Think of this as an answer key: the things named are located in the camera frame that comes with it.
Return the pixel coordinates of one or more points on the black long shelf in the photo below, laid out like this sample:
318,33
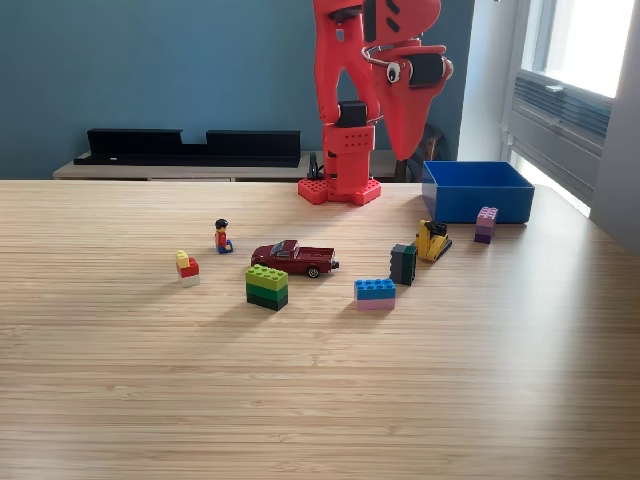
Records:
150,147

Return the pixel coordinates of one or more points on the yellow red white brick stack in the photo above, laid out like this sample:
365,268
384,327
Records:
188,270

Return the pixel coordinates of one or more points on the green brick stack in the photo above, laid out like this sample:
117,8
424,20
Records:
266,290

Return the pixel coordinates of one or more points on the toy figure red shirt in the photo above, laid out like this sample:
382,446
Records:
221,239

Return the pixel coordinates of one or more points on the grey and dark green bricks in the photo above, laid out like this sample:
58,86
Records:
402,265

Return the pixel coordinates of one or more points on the blue plastic box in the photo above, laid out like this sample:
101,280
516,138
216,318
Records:
480,205

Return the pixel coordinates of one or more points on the dark red toy pickup car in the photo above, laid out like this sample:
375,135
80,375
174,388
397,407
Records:
295,260

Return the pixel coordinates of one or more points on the grey window heating unit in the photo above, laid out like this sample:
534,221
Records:
555,125

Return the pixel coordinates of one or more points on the pale wooden sideboard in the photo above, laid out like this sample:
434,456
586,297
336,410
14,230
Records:
150,173

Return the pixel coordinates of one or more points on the dark wooden chair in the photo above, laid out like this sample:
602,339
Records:
434,145

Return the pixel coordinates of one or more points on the purple brick stack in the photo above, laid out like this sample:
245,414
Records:
485,225

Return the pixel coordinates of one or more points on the blue and pink brick stack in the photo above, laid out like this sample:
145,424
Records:
375,290

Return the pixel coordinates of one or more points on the bright window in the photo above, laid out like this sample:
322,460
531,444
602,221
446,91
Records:
585,45

